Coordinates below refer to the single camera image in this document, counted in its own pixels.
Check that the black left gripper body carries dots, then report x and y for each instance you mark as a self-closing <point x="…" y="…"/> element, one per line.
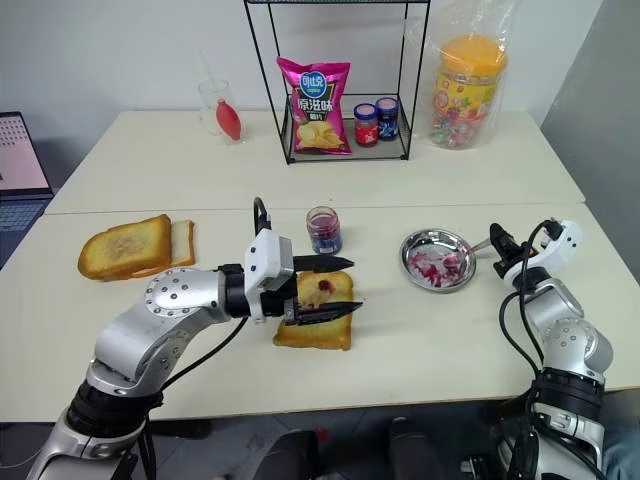
<point x="275" y="302"/>

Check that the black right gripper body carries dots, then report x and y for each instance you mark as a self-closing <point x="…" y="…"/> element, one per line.
<point x="515" y="252"/>

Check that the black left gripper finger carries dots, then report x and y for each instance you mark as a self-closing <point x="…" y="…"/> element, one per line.
<point x="325" y="312"/>
<point x="320" y="263"/>

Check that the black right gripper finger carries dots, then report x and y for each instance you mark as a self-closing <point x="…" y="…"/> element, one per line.
<point x="500" y="236"/>
<point x="500" y="259"/>

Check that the toast slice with jam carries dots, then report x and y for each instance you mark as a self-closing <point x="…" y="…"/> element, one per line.
<point x="320" y="335"/>

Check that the metal spoon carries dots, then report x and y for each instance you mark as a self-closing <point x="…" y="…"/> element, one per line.
<point x="472" y="248"/>

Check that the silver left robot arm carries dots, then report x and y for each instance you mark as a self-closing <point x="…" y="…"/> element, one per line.
<point x="165" y="305"/>

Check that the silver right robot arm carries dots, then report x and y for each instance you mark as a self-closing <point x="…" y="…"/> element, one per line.
<point x="570" y="340"/>

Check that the open blue-label jam jar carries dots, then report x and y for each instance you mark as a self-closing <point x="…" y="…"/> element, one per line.
<point x="325" y="235"/>

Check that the white bread slice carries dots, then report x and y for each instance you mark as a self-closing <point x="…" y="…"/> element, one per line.
<point x="182" y="242"/>

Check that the red-label jam jar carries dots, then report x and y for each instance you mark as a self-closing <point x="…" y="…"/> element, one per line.
<point x="366" y="127"/>

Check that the closed blue-label jam jar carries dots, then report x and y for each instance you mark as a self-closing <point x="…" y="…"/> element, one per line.
<point x="387" y="122"/>

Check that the round metal plate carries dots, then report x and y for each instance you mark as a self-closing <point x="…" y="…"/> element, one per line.
<point x="425" y="245"/>

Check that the candy jar with orange lid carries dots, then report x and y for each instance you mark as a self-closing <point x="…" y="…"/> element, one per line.
<point x="465" y="95"/>

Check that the pink potato chips bag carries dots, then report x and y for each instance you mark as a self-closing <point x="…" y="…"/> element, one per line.
<point x="315" y="105"/>

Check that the browned toast slice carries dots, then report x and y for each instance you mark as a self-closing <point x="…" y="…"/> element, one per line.
<point x="125" y="247"/>

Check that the red bulb pipette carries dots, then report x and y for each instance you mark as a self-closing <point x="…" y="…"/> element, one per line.
<point x="227" y="117"/>

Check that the candy jar in plastic bag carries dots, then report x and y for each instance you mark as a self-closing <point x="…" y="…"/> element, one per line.
<point x="420" y="75"/>

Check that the clear glass cup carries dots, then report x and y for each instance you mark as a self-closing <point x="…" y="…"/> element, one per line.
<point x="207" y="120"/>

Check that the blue cloth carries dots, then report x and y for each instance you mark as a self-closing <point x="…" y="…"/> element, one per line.
<point x="622" y="455"/>

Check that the grey laptop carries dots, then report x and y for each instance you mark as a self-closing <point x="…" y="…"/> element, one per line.
<point x="20" y="160"/>

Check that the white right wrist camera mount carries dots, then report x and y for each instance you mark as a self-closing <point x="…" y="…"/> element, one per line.
<point x="562" y="247"/>

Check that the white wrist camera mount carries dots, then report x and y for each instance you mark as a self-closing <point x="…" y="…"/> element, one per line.
<point x="265" y="255"/>
<point x="562" y="247"/>

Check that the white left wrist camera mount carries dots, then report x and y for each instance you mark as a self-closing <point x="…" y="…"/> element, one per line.
<point x="265" y="255"/>

